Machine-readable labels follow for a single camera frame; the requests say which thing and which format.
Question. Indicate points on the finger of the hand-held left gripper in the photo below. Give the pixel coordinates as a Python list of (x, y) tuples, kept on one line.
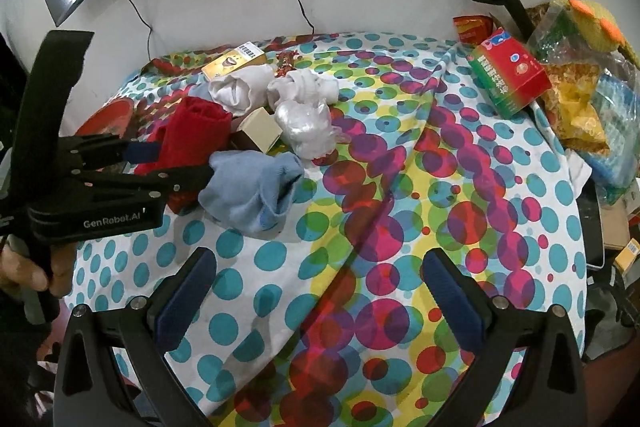
[(175, 181), (140, 153)]

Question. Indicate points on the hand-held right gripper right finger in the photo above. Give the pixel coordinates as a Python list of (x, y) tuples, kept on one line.
[(450, 287)]

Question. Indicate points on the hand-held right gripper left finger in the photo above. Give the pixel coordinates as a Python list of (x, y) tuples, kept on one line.
[(185, 292)]

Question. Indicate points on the red basin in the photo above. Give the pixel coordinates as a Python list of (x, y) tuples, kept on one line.
[(110, 117)]

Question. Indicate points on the red sock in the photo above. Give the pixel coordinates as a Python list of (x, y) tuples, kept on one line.
[(200, 127)]

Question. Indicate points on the light blue sock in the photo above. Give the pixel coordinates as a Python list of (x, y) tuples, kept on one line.
[(245, 192)]

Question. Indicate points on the white sock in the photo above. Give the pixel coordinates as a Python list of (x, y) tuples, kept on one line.
[(235, 89), (300, 87)]

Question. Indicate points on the red candy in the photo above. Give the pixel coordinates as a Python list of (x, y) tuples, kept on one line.
[(286, 63)]

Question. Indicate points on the person's left hand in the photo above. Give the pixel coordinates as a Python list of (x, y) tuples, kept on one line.
[(22, 272)]

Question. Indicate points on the small beige box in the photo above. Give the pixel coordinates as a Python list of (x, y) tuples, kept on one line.
[(260, 127)]

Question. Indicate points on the yellow box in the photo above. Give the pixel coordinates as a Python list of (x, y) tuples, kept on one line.
[(230, 64)]

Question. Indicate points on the polka-dot cloth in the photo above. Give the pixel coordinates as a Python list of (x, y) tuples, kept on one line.
[(350, 207)]

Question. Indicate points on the crumpled clear plastic bag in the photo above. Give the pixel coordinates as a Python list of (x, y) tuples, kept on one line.
[(305, 127)]

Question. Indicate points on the small yellow carton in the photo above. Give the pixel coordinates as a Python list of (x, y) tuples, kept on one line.
[(627, 257)]

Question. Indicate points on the cardboard box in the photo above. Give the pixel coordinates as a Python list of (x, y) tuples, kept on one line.
[(620, 222)]

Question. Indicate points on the green and red medicine box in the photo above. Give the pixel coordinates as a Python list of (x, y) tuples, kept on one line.
[(505, 77)]

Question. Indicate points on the yellow snack bag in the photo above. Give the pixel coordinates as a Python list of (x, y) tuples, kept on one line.
[(575, 107)]

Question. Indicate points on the blue plastic packet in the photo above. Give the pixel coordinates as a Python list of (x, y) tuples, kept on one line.
[(617, 132)]

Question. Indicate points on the red snack packet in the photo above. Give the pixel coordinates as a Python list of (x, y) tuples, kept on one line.
[(470, 28)]

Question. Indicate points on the clear bag with green contents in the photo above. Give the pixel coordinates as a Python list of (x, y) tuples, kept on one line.
[(555, 32)]

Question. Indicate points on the yellow plush toy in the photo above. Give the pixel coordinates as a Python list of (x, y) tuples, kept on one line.
[(600, 32)]

